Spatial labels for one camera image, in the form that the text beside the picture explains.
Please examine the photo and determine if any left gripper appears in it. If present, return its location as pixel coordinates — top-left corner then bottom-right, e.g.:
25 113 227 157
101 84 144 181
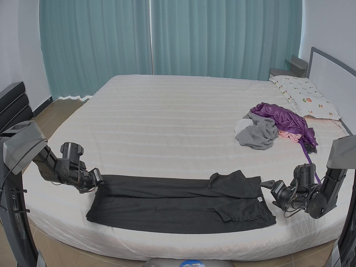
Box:
79 168 104 192

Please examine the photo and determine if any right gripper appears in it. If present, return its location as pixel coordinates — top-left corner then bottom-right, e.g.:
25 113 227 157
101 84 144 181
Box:
260 180 297 211

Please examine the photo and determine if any black T-shirt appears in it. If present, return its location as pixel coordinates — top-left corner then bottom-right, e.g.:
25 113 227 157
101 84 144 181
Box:
86 170 276 232

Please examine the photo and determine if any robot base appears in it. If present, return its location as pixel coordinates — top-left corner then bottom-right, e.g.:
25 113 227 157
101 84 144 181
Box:
145 258 236 267

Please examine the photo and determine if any bed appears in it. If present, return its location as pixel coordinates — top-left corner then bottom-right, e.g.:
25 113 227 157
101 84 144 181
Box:
25 47 356 262

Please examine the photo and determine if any grey garment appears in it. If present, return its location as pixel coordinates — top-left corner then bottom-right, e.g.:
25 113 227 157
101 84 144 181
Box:
235 112 279 151

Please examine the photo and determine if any pink garment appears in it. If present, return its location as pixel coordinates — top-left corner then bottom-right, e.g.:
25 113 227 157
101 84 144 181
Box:
278 130 302 144

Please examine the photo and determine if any white garment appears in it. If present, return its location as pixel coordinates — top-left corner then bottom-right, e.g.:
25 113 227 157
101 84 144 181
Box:
235 118 252 133

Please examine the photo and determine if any purple satin garment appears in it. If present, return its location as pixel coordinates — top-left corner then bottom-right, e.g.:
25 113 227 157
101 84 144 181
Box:
250 102 324 183

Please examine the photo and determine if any white printed pillow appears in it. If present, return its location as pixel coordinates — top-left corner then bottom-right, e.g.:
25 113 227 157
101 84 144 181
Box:
268 75 342 121

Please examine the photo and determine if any black chest of drawers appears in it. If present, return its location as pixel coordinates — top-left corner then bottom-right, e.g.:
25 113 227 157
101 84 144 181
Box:
0 81 34 134

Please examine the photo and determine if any grey bedside table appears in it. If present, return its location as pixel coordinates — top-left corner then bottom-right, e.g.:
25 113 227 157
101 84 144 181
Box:
269 55 308 80

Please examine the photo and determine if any blue-green curtain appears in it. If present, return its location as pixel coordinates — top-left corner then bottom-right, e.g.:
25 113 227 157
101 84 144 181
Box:
150 0 304 80
39 0 154 100

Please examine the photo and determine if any black cable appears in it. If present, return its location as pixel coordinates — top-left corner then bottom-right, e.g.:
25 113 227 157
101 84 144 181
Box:
0 139 48 194

